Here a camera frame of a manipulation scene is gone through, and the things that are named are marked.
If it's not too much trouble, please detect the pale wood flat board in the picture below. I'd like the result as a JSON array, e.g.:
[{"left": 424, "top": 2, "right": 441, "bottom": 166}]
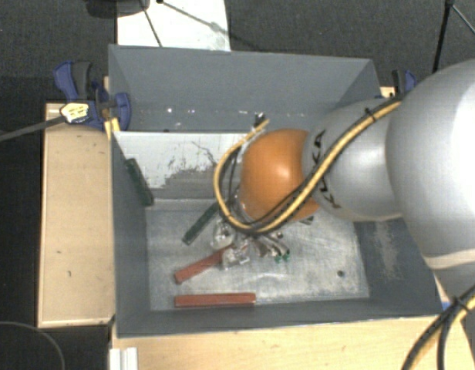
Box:
[{"left": 37, "top": 102, "right": 116, "bottom": 329}]

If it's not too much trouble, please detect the dark green flat block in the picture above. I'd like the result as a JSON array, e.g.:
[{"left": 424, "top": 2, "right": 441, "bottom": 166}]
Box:
[
  {"left": 123, "top": 157, "right": 155, "bottom": 207},
  {"left": 181, "top": 202, "right": 221, "bottom": 247}
]

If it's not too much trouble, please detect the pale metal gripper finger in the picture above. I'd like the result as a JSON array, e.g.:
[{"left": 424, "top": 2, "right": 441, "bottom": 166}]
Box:
[
  {"left": 211, "top": 224, "right": 238, "bottom": 250},
  {"left": 221, "top": 247, "right": 251, "bottom": 271}
]

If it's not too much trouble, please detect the grey metal bin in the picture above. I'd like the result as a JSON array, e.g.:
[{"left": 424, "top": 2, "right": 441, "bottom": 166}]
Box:
[{"left": 107, "top": 43, "right": 445, "bottom": 337}]

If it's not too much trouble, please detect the red-brown flat block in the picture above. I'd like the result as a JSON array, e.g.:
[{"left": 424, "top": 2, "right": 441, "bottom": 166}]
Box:
[
  {"left": 173, "top": 291, "right": 258, "bottom": 309},
  {"left": 173, "top": 250, "right": 227, "bottom": 284}
]

